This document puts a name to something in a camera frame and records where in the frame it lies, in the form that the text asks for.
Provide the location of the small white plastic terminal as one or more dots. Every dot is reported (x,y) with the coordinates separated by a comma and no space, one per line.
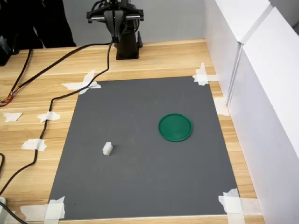
(107,149)

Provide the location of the round green lid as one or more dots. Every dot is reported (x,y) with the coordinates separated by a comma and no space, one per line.
(175,127)

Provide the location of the white tape piece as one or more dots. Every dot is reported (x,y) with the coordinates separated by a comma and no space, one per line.
(29,144)
(11,116)
(233,205)
(54,210)
(52,116)
(220,106)
(201,78)

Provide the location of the black device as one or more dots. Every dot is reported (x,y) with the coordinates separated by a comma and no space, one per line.
(4,51)

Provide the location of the white partition panel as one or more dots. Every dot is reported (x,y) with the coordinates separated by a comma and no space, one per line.
(219,46)
(268,116)

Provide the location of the dark grey mat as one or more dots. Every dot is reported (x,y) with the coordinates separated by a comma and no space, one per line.
(140,175)

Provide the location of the small white box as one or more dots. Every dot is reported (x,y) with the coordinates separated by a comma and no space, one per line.
(2,201)

